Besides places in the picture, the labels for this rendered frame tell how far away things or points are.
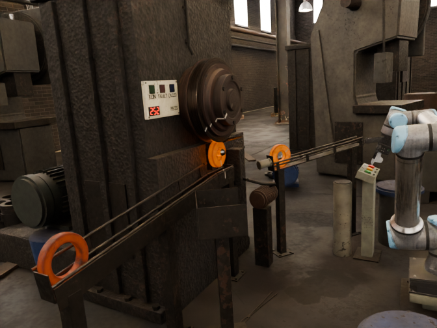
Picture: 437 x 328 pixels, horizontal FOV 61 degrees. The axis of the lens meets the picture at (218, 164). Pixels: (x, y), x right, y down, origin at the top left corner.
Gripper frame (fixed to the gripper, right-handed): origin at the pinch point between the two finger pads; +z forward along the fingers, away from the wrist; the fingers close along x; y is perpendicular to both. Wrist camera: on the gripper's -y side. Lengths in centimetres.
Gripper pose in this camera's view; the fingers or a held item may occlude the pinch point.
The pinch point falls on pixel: (371, 163)
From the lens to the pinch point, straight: 252.3
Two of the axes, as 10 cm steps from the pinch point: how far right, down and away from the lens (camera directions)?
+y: 8.4, 3.8, -4.0
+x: 5.0, -2.1, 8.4
